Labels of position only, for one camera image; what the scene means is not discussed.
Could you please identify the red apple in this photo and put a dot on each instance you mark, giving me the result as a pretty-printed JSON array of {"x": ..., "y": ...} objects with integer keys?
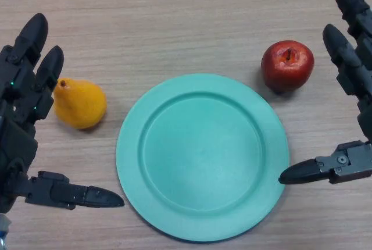
[{"x": 287, "y": 65}]

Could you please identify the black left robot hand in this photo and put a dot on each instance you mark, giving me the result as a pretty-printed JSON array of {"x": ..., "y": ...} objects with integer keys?
[{"x": 20, "y": 93}]

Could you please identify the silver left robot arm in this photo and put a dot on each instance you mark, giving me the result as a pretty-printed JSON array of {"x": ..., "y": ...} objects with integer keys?
[{"x": 3, "y": 232}]

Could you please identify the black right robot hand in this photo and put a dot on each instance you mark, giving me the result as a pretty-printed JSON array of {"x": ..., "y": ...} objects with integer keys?
[{"x": 353, "y": 58}]

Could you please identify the green round plate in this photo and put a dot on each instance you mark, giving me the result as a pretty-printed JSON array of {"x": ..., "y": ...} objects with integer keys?
[{"x": 202, "y": 158}]

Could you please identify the yellow pear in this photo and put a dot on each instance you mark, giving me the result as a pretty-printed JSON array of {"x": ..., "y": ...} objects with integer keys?
[{"x": 80, "y": 104}]

